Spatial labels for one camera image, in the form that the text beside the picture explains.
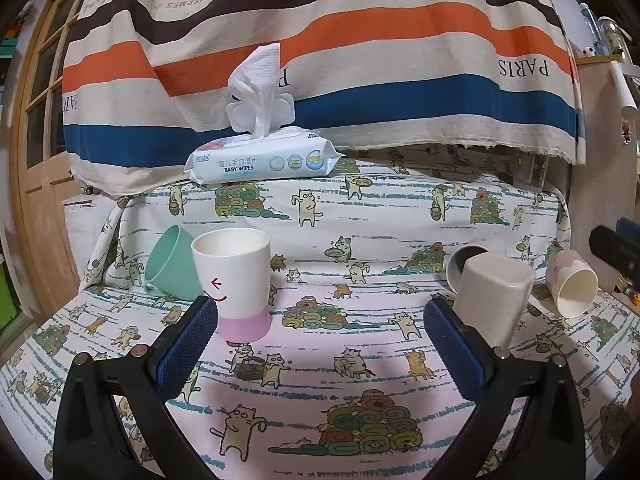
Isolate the beige square cup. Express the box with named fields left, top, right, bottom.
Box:
left=452, top=253, right=537, bottom=350

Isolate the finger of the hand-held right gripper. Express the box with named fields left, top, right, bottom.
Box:
left=588, top=216, right=640, bottom=293

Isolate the white wet wipe sheet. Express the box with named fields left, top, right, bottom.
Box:
left=227, top=44, right=290, bottom=139

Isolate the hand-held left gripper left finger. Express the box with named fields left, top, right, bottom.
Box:
left=52, top=296, right=221, bottom=480

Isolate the wooden door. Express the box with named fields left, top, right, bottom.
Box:
left=10, top=0, right=101, bottom=316

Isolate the grey cup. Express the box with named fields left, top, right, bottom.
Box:
left=445, top=245, right=491, bottom=293

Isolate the white cup with pink base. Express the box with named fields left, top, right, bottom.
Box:
left=191, top=227, right=272, bottom=343

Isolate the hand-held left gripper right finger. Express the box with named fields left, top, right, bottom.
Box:
left=422, top=294, right=586, bottom=480

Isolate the mint green cup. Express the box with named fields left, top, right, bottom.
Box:
left=144, top=224, right=205, bottom=302

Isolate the white paper roll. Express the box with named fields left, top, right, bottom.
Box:
left=607, top=61, right=639, bottom=114

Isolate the striped cloth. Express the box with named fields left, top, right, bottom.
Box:
left=60, top=0, right=588, bottom=196

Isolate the baby wipes pack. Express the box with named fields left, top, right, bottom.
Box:
left=184, top=95, right=346, bottom=186

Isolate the cat printed tablecloth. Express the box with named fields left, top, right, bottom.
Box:
left=0, top=142, right=640, bottom=480

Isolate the wooden shelf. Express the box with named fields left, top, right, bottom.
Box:
left=572, top=52, right=640, bottom=293

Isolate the pale pink and white cup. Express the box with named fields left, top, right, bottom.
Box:
left=545, top=250, right=599, bottom=318

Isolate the clear bottle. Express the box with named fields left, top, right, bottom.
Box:
left=597, top=16, right=627, bottom=56

